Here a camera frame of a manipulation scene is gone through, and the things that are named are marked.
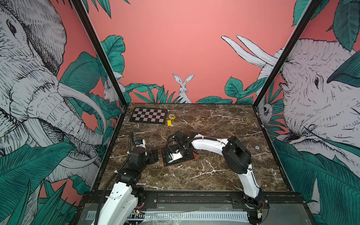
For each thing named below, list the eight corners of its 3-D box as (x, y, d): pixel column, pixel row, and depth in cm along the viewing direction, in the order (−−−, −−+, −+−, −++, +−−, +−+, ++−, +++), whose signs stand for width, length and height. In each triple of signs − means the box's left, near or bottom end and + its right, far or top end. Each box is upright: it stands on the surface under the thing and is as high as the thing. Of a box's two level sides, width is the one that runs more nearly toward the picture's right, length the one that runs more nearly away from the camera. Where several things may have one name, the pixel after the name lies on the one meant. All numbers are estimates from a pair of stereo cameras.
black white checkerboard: (131, 123, 110) (129, 121, 107) (135, 110, 119) (134, 107, 116) (166, 124, 110) (165, 121, 107) (167, 110, 119) (167, 107, 117)
